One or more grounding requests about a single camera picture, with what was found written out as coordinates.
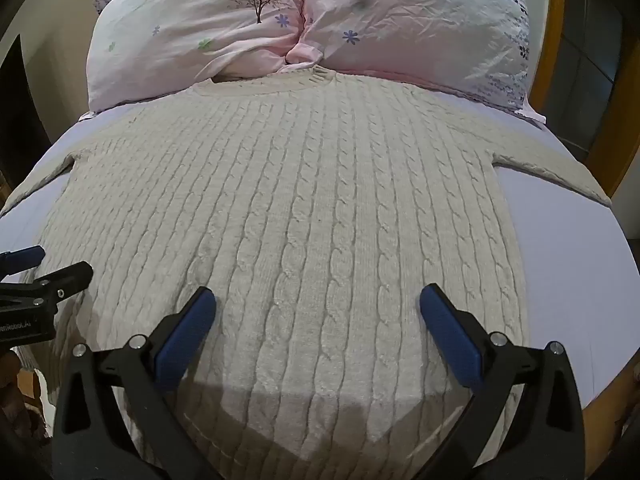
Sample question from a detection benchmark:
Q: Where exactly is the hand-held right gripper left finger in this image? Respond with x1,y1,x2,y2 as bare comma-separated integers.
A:
53,286,224,480

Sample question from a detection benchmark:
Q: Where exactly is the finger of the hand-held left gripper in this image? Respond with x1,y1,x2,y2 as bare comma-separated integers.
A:
0,261,94,311
0,245,46,278

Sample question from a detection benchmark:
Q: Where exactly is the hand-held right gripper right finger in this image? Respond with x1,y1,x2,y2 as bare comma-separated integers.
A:
400,283,586,480

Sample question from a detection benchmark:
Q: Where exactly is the beige cable knit sweater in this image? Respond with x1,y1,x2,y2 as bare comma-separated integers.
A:
0,67,613,480

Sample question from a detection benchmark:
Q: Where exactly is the pink tree print pillow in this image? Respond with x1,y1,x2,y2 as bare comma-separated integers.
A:
86,0,309,113

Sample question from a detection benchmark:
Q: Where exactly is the pink flower print pillow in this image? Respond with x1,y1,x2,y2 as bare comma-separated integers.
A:
285,0,547,123

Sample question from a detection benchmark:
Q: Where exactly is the wooden bed frame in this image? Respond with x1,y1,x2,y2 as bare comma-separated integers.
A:
529,0,640,480

